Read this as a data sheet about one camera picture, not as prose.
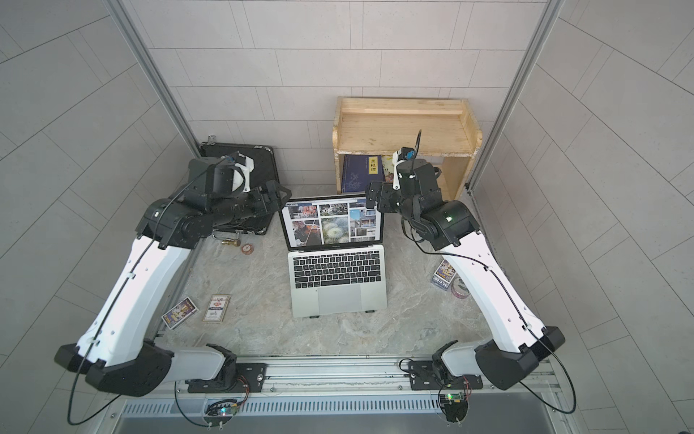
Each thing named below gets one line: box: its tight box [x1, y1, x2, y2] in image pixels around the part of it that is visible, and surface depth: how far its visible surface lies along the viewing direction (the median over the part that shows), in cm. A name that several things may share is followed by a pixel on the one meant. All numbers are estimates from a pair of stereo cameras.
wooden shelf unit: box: [332, 97, 483, 201], surface depth 79 cm
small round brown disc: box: [241, 243, 254, 256], surface depth 98 cm
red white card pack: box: [202, 292, 232, 323], surface depth 84 cm
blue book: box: [340, 154, 386, 193], surface depth 86 cm
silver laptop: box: [279, 194, 388, 319], surface depth 82 cm
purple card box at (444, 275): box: [431, 258, 458, 291], surface depth 89 cm
